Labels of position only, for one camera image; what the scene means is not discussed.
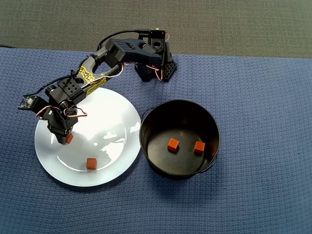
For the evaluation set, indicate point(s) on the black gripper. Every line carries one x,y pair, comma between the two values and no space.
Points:
59,131

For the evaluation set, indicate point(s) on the red cube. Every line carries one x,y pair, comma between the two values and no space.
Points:
91,163
173,144
70,138
199,147

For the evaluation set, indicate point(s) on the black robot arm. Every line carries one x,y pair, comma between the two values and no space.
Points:
122,48

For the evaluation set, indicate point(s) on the white round plate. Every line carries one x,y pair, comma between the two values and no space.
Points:
109,122

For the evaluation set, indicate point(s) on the black round bucket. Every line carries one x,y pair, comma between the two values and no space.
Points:
158,117

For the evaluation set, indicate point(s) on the blue woven table cloth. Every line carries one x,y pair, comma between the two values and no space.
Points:
256,122

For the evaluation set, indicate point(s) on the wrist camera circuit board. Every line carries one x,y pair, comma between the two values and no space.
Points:
26,102

